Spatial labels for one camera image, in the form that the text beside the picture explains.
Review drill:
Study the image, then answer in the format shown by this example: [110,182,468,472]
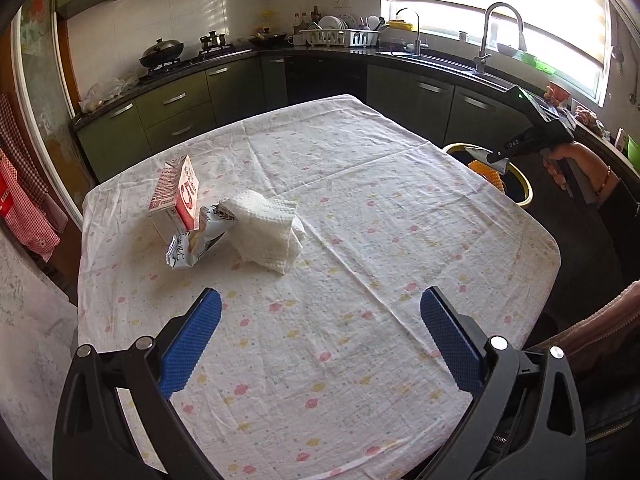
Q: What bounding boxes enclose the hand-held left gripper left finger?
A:
[52,287,223,480]

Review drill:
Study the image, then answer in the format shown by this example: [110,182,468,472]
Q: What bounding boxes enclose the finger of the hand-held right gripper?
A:
[467,146,512,172]

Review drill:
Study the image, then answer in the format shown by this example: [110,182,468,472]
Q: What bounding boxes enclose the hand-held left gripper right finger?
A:
[419,286,587,480]

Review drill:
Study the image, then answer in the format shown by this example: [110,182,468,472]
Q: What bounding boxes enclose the orange mesh sponge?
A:
[467,160,506,191]

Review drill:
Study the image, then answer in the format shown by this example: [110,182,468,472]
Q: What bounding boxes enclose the black bin with yellow rim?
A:
[442,142,533,207]

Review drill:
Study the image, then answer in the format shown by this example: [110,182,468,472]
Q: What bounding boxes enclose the person's right hand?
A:
[541,141,610,200]

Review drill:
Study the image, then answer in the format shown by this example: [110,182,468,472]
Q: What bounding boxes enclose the red cup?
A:
[547,80,571,106]

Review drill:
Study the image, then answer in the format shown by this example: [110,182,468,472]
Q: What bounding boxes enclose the green plastic item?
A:
[520,51,556,76]

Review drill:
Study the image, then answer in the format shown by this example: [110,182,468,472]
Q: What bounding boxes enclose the tall steel kitchen faucet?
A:
[472,2,526,76]

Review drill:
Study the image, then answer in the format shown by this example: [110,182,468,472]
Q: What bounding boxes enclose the silver snack wrapper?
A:
[165,202,238,272]

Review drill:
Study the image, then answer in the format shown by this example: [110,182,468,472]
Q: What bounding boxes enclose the steel kitchen sink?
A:
[377,50,506,86]

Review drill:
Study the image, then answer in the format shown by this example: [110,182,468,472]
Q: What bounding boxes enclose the white folded cloth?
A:
[220,190,307,275]

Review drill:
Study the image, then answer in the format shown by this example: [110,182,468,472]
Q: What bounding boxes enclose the small steel faucet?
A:
[395,8,423,56]

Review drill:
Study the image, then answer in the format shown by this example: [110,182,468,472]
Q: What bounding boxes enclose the person's pink jacket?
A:
[525,280,640,376]

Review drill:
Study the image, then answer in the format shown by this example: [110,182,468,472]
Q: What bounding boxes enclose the white floral tablecloth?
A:
[75,94,561,480]

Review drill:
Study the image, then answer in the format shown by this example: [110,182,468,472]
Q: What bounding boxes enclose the red and white milk carton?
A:
[147,155,201,246]

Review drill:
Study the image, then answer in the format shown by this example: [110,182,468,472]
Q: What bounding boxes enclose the person's dark trousers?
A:
[575,360,640,480]

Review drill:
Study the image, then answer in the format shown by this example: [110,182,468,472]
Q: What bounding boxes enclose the black built-in appliance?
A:
[286,57,368,107]

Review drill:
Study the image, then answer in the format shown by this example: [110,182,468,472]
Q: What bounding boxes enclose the white dish rack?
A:
[299,15,381,48]

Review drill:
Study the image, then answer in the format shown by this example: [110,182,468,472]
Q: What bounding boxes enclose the red checkered apron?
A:
[0,94,68,262]

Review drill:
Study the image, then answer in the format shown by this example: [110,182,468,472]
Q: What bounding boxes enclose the group of sauce bottles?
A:
[292,7,323,31]

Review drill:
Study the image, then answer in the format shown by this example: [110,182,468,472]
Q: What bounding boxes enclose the green lower kitchen cabinets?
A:
[72,52,640,186]

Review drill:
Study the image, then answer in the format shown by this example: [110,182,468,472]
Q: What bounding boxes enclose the dark frying pan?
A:
[249,30,288,48]

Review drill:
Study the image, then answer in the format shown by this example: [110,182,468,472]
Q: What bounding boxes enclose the clear plastic bag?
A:
[79,76,141,113]

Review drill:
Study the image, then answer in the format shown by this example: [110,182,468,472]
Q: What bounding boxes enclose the gas stove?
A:
[137,42,238,83]

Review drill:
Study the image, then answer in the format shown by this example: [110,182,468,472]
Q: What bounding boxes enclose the black wok with lid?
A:
[139,37,185,70]

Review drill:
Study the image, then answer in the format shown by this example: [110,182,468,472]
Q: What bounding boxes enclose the wooden glass door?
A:
[10,0,101,191]

